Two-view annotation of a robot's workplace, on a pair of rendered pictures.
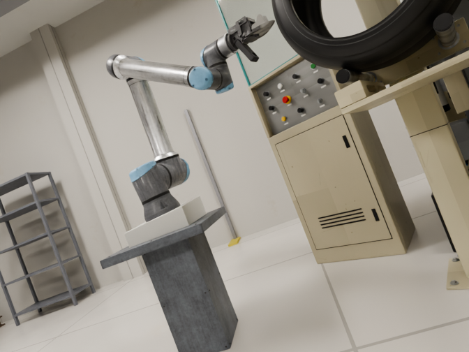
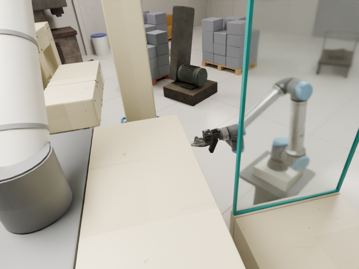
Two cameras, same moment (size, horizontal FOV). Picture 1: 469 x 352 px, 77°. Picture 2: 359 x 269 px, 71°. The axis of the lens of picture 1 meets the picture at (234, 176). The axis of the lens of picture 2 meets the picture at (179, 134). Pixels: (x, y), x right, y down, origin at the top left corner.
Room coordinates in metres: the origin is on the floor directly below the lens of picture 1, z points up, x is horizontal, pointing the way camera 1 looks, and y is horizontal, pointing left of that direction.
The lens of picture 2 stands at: (1.99, -1.47, 2.24)
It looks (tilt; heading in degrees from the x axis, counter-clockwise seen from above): 33 degrees down; 131
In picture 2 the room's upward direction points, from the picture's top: 5 degrees counter-clockwise
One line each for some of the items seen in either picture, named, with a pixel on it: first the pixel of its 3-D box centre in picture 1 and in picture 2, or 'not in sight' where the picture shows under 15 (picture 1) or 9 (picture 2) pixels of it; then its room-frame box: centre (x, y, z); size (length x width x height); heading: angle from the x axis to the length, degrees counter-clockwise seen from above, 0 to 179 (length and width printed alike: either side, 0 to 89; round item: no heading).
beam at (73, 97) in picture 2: not in sight; (77, 91); (0.71, -0.81, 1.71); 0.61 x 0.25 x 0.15; 140
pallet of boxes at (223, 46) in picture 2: not in sight; (229, 43); (-1.15, 4.39, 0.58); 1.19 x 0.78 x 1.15; 170
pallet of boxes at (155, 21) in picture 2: not in sight; (145, 35); (-3.86, 4.13, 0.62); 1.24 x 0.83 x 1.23; 169
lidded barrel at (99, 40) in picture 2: not in sight; (100, 44); (-5.46, 3.62, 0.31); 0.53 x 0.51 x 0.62; 170
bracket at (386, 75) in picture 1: (405, 61); not in sight; (1.13, -0.78, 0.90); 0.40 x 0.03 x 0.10; 50
